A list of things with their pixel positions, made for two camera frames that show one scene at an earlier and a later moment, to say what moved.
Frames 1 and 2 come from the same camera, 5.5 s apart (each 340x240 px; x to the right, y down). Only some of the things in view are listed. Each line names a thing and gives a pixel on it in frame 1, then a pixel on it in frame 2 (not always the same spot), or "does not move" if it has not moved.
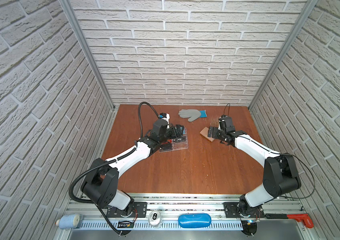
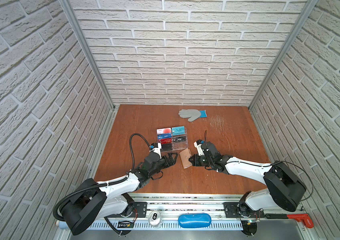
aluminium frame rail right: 308,6 does not move
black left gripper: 180,130 to 169,162
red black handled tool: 300,217 does not move
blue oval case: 194,220 does not move
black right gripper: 215,130 to 195,162
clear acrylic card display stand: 180,142 does not move
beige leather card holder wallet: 204,133 to 185,155
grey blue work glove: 192,114 does not move
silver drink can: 154,218 does not move
